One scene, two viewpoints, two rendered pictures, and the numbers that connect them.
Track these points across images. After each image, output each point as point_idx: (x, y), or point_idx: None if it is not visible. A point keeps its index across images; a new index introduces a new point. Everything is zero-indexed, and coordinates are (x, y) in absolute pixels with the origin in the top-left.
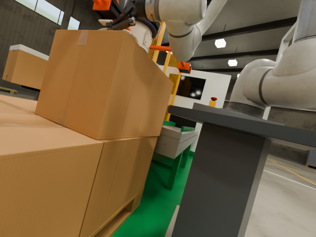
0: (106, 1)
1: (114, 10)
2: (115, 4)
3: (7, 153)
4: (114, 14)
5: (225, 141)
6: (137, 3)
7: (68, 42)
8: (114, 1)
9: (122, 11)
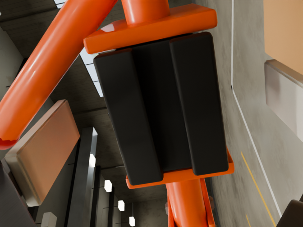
0: (188, 181)
1: (206, 146)
2: (156, 153)
3: None
4: (221, 124)
5: None
6: None
7: None
8: (146, 174)
9: (111, 62)
